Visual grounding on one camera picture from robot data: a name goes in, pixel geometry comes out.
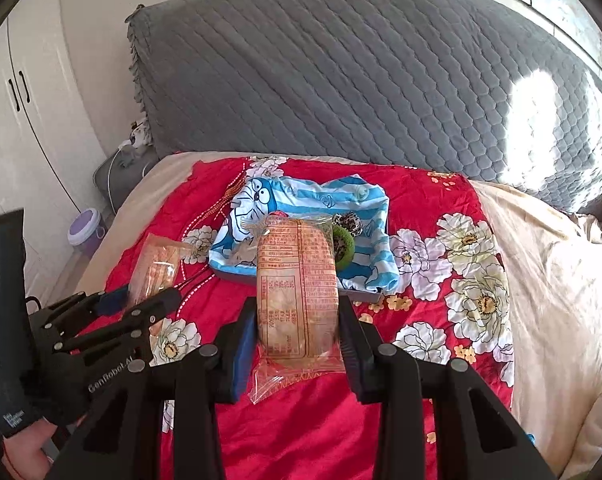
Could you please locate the small items on stool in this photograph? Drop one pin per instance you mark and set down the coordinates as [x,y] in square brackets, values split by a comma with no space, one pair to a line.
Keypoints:
[140,135]

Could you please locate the purple white bin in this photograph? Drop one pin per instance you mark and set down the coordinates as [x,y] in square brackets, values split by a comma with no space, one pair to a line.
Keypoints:
[87,231]

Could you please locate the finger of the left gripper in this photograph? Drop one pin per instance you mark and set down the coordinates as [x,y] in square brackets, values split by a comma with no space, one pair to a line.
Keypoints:
[106,332]
[73,314]

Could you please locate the beige mesh hair net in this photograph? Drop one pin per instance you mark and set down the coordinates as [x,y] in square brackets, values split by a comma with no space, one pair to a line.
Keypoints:
[245,253]

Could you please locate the white wardrobe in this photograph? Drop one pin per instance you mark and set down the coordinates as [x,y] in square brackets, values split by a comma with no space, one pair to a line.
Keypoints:
[49,151]

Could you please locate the grey quilted headboard cover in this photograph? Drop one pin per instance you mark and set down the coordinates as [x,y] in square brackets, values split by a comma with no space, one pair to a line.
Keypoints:
[466,86]

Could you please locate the blue striped Doraemon cloth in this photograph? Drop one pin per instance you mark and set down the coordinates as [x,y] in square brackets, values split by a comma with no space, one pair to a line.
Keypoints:
[363,262]

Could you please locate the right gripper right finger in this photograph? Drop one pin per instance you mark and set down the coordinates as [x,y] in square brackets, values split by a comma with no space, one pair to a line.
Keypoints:
[476,436]

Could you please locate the grey bedside stool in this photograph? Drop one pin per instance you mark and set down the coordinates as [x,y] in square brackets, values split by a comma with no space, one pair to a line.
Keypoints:
[120,173]

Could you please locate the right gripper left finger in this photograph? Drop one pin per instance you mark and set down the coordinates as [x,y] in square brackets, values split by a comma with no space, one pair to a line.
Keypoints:
[119,438]

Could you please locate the person's left hand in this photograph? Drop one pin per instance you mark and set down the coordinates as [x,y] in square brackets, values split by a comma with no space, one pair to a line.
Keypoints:
[24,457]

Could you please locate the leopard print scrunchie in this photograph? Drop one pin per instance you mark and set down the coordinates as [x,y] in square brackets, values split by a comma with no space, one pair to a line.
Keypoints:
[350,222]

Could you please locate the red floral bedspread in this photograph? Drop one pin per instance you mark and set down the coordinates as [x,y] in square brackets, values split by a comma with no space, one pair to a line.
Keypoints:
[452,302]

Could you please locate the packaged biscuit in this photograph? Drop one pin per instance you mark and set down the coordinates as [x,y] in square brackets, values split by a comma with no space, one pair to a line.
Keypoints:
[298,336]
[156,267]

